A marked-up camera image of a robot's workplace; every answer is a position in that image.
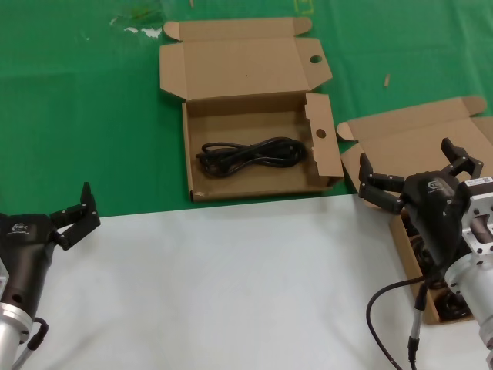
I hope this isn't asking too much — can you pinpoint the black power cable pile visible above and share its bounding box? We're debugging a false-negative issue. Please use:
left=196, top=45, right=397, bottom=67
left=404, top=215, right=475, bottom=321

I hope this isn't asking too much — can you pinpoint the grey connector right arm cable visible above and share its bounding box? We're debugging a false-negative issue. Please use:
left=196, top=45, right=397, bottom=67
left=406, top=277, right=431, bottom=370

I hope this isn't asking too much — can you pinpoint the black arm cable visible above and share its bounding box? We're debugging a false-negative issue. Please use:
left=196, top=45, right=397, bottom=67
left=11, top=315, right=49, bottom=370
left=365, top=230, right=463, bottom=370

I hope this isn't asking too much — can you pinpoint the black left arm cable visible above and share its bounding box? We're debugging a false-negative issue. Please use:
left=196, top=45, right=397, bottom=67
left=11, top=315, right=49, bottom=370

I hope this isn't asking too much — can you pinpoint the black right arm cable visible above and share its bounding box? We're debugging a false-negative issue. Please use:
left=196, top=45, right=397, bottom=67
left=365, top=230, right=463, bottom=370

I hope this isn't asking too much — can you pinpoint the flat brown cardboard mailer box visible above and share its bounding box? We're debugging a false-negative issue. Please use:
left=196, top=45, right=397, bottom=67
left=158, top=17, right=345, bottom=203
left=337, top=96, right=493, bottom=325

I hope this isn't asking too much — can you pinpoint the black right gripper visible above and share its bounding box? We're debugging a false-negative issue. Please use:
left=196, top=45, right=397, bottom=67
left=357, top=137, right=485, bottom=267

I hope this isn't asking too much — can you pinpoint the green table cloth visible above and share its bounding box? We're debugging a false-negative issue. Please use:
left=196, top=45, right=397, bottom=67
left=0, top=0, right=493, bottom=221

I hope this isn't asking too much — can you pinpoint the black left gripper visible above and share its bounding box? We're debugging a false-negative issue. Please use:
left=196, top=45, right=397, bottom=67
left=0, top=182, right=102, bottom=315

